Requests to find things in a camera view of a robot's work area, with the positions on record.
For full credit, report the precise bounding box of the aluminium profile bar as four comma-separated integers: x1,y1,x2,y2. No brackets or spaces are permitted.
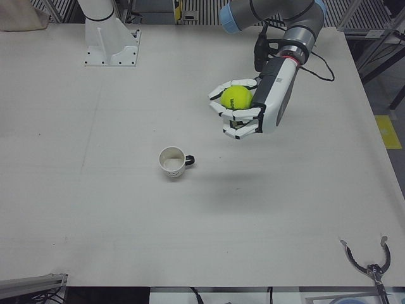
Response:
0,272,69,291

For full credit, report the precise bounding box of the yellow green tennis ball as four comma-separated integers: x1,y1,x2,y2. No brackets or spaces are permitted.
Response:
220,85,254,111

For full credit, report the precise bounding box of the black cable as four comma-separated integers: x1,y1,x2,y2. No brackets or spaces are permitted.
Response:
299,51,335,82

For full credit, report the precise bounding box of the beige cloth bag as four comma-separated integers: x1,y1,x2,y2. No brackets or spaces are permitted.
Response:
0,0,51,32

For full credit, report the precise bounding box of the white mug black handle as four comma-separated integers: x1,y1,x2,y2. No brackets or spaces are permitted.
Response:
158,146,196,181

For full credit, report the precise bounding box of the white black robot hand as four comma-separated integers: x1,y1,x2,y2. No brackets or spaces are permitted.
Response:
208,56,300,141

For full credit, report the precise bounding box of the metal reacher grabber tool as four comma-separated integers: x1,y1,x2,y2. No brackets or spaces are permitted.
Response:
340,236,392,304

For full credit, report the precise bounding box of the aluminium frame rack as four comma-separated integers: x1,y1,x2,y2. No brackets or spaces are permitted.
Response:
336,0,405,110

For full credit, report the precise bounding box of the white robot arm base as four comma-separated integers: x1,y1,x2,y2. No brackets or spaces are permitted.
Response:
77,0,142,68

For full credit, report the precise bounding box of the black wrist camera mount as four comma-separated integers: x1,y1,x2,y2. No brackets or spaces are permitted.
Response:
253,24,285,72

